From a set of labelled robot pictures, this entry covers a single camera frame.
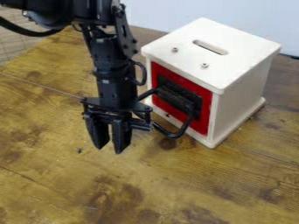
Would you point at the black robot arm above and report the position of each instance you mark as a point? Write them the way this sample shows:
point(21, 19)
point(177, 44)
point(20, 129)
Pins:
point(100, 19)

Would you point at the red drawer front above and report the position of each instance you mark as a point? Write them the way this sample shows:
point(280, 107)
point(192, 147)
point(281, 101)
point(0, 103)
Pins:
point(180, 93)

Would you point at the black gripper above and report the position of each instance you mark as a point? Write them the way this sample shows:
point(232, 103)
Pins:
point(133, 117)

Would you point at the white wooden box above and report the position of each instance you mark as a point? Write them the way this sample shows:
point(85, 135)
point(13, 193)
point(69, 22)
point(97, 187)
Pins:
point(225, 61)

